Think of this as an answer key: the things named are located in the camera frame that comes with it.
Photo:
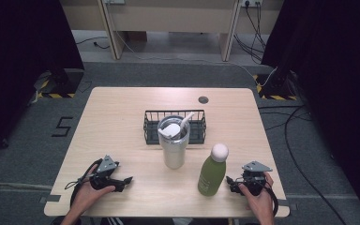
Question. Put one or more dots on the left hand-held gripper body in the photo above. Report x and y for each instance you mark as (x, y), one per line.
(106, 165)

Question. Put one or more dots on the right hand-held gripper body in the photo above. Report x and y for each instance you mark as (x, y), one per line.
(254, 179)

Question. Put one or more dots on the green bottle with white cap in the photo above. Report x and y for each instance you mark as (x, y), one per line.
(211, 176)

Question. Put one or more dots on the white tumbler with straw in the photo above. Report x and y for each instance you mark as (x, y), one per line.
(173, 153)

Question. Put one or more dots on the person's right hand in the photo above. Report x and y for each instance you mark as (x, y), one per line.
(262, 203)

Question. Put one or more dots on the person's left hand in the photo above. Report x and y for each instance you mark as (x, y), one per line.
(86, 197)

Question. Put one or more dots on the person's dark striped pants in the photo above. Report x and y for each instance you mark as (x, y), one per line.
(137, 222)

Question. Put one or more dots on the grey tape strip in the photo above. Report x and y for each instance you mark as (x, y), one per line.
(286, 203)
(52, 198)

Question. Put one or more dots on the grey round table grommet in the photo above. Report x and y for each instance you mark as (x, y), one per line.
(203, 100)

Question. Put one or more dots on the black stand base striped tape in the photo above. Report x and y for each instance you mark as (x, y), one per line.
(278, 87)
(62, 84)

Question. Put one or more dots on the black curtain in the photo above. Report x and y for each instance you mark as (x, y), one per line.
(337, 78)
(18, 62)

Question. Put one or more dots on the beige wooden desk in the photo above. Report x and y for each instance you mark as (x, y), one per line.
(168, 15)

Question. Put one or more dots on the white wall socket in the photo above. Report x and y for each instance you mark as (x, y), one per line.
(252, 2)

